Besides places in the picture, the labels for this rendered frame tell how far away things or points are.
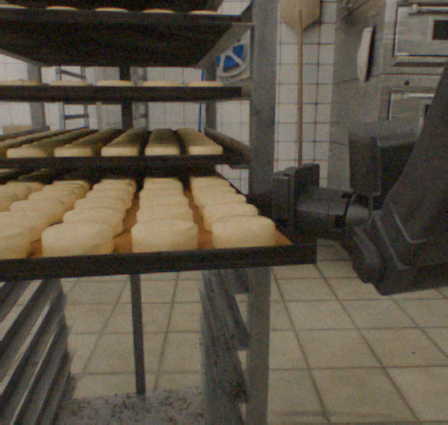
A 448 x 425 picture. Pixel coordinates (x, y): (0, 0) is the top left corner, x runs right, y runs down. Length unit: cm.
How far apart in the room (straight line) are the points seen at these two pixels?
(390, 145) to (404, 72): 222
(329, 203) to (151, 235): 21
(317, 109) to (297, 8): 76
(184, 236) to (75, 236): 8
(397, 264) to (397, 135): 12
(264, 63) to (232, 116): 283
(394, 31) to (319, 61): 102
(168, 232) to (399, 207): 17
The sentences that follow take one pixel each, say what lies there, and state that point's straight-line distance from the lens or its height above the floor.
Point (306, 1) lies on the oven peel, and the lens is 348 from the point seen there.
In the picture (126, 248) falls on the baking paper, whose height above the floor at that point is 92.
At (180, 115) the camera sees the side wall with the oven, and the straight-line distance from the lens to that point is 338.
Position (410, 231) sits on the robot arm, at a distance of 32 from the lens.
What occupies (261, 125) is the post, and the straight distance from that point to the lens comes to 56.
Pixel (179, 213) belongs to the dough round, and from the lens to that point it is 36.
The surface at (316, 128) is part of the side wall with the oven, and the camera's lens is 348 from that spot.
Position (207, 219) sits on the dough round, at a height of 93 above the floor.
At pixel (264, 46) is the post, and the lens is 56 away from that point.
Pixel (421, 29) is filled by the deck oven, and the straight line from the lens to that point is 263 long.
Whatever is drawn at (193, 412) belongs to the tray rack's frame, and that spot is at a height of 15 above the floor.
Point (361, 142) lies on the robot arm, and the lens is 40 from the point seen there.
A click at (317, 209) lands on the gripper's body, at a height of 92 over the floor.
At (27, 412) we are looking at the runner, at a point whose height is 41.
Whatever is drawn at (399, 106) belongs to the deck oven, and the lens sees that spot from 256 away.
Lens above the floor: 103
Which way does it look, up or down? 13 degrees down
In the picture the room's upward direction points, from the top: straight up
